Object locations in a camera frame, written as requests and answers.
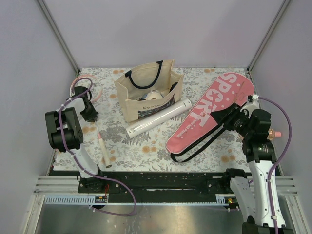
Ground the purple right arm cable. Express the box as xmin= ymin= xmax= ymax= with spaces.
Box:
xmin=258 ymin=96 xmax=293 ymax=234

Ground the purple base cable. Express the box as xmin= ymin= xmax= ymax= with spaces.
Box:
xmin=90 ymin=174 xmax=137 ymax=217

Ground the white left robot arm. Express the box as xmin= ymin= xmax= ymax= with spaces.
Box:
xmin=45 ymin=86 xmax=106 ymax=193

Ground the pink badminton racket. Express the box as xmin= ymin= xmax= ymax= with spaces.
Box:
xmin=69 ymin=74 xmax=112 ymax=168

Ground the white tape roll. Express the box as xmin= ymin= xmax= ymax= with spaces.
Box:
xmin=145 ymin=90 xmax=163 ymax=100

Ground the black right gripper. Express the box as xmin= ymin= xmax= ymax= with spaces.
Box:
xmin=209 ymin=102 xmax=253 ymax=138

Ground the beige canvas tote bag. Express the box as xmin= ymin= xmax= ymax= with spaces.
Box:
xmin=114 ymin=59 xmax=184 ymax=123

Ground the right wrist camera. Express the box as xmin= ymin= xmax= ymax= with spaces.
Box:
xmin=240 ymin=94 xmax=260 ymax=117

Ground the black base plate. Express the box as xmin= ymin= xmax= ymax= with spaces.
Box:
xmin=78 ymin=171 xmax=232 ymax=203

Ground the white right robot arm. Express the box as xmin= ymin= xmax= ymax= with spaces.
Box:
xmin=211 ymin=103 xmax=294 ymax=234

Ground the white slotted cable duct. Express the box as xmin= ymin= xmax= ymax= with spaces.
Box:
xmin=44 ymin=195 xmax=109 ymax=205

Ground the pink racket cover bag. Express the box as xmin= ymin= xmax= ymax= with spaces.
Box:
xmin=166 ymin=72 xmax=254 ymax=163

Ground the clear bottle pink cap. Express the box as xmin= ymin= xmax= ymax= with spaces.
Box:
xmin=267 ymin=128 xmax=282 ymax=140

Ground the white shuttlecock tube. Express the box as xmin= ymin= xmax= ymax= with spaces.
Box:
xmin=126 ymin=98 xmax=192 ymax=139

